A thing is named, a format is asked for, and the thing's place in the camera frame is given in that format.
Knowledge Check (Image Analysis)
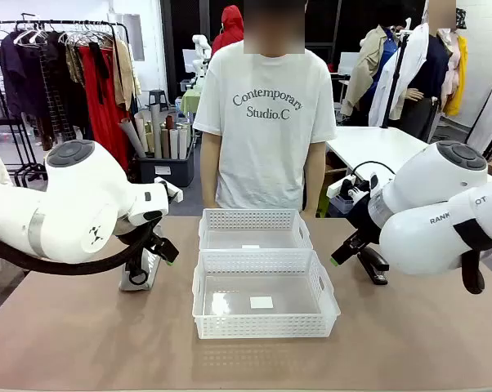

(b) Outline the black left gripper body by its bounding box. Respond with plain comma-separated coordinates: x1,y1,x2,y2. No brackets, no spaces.
114,218,165,246

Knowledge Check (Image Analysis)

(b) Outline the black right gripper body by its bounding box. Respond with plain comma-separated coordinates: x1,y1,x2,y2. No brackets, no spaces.
346,195,384,246

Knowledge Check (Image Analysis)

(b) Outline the black stapler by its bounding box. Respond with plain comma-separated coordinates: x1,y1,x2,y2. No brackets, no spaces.
358,244,390,286

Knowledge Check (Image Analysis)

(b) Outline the grey CAMPUS zipper pouch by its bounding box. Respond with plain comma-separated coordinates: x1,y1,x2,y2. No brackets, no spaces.
119,226,165,292

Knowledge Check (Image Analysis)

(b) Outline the person's right forearm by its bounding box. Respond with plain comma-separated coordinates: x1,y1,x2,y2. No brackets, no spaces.
200,167,221,208

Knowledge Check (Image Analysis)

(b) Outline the person's left forearm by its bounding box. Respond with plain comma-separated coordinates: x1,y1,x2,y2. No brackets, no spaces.
302,171,327,218

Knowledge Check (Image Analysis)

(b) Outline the white basket under table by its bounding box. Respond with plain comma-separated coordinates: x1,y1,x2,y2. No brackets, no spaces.
329,194,356,217

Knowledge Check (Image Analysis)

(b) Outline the dark grey storage bin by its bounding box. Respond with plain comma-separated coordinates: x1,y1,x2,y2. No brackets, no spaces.
136,154,196,188

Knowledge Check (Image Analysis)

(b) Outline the white side table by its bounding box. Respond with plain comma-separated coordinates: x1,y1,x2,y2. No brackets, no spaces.
325,126,492,185

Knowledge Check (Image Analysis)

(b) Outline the grey paper roll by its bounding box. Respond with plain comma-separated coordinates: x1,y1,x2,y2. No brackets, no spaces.
119,119,148,158

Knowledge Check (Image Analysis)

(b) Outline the white perforated plastic basket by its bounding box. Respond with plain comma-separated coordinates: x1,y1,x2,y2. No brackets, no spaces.
198,208,315,251
191,248,342,340

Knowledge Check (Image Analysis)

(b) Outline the cream paper roll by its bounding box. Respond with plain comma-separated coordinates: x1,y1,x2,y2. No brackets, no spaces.
133,112,150,154

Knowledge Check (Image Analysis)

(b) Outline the tall grey cardboard tube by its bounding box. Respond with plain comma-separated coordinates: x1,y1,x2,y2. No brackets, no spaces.
150,104,163,159

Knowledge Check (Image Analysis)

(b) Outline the person in white T-shirt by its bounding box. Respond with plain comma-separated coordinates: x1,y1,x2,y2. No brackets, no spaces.
192,0,338,212

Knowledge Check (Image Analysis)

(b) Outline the red dress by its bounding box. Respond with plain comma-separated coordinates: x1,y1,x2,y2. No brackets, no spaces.
78,44,131,171

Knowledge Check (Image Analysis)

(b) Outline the black plastic stool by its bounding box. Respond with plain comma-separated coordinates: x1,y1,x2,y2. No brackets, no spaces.
147,89,168,114

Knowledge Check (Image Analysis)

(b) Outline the black garment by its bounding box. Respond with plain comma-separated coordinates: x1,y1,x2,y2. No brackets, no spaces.
37,30,90,142

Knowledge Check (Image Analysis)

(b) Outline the green cloth covered table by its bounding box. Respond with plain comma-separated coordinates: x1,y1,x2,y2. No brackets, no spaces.
180,87,202,115

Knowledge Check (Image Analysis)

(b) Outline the black stand pole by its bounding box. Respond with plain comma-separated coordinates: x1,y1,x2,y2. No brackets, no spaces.
382,18,413,130

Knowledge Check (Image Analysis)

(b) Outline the beige trench coat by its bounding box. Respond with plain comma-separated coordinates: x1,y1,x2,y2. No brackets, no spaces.
339,24,398,127

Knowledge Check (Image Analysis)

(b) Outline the beige garment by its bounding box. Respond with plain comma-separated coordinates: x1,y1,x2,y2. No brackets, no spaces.
113,38,143,112

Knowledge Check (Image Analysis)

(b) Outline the white monitor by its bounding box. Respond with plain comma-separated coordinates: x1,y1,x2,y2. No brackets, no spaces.
182,48,198,74
338,51,361,77

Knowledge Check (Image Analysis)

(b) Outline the yellow garment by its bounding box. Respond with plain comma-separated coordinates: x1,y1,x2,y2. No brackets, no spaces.
441,35,470,118

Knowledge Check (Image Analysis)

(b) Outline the white shirt on stand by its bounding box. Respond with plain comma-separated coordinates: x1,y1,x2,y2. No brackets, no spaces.
368,22,431,127

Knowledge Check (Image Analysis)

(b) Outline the dark navy garment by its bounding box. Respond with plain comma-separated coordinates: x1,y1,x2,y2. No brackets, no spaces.
0,32,37,119

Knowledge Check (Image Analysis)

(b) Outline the person in red hoodie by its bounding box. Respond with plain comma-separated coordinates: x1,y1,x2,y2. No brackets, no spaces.
211,4,245,56

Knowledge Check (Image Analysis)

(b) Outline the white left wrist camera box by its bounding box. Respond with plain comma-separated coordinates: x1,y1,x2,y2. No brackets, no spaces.
154,176,185,204

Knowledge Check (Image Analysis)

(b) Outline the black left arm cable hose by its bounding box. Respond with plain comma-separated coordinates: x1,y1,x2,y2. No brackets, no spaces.
0,212,165,289

